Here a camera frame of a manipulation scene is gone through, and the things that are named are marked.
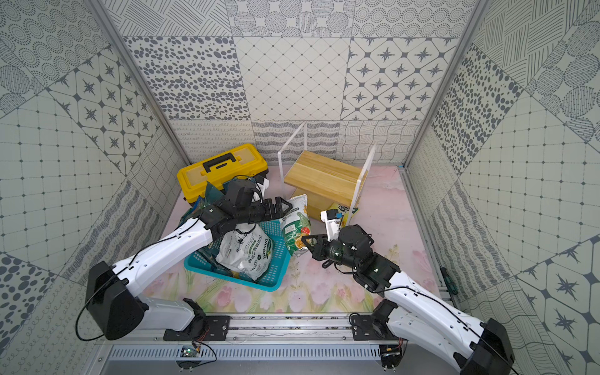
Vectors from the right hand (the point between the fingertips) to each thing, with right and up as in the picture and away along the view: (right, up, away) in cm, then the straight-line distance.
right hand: (303, 241), depth 72 cm
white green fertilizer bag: (-19, -4, +5) cm, 20 cm away
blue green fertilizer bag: (-38, +8, +8) cm, 40 cm away
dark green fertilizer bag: (-31, +14, +5) cm, 34 cm away
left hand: (-7, +12, +5) cm, 14 cm away
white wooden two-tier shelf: (+6, +19, +17) cm, 26 cm away
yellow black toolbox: (-26, +28, +29) cm, 48 cm away
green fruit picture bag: (-2, +5, 0) cm, 5 cm away
